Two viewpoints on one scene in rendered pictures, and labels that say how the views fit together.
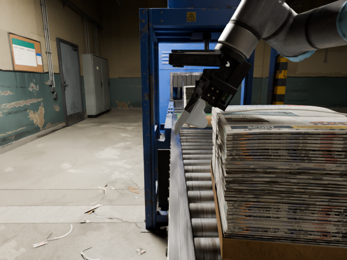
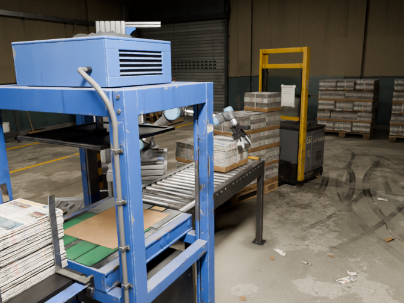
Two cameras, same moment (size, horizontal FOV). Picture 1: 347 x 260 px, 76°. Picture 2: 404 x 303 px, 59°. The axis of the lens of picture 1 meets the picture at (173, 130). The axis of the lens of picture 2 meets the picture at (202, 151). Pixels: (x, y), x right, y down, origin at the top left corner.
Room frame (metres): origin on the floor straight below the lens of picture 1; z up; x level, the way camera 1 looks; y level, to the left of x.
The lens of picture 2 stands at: (3.15, 1.09, 1.63)
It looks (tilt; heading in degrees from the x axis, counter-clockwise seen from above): 13 degrees down; 210
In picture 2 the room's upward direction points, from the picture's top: 1 degrees counter-clockwise
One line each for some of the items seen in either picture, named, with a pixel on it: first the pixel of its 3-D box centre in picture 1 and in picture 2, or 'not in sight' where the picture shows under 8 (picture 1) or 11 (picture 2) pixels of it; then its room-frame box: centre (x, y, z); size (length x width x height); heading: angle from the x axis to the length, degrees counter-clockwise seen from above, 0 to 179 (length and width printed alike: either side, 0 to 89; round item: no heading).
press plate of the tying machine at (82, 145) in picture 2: (206, 56); (100, 133); (1.85, -0.26, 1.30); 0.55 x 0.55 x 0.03; 0
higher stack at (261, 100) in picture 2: not in sight; (261, 141); (-1.28, -0.56, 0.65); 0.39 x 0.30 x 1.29; 73
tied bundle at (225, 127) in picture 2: not in sight; (230, 124); (-0.71, -0.74, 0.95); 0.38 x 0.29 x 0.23; 73
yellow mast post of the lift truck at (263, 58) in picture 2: not in sight; (262, 112); (-1.79, -0.75, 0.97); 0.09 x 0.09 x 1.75; 73
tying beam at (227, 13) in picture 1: (207, 29); (97, 94); (1.85, -0.26, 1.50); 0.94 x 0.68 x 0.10; 90
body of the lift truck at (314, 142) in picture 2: not in sight; (294, 149); (-2.05, -0.32, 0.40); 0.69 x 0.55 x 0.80; 73
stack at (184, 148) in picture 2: not in sight; (223, 169); (-0.59, -0.78, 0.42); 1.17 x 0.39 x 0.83; 163
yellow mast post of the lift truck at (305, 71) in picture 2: not in sight; (302, 116); (-1.60, -0.12, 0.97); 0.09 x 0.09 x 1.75; 73
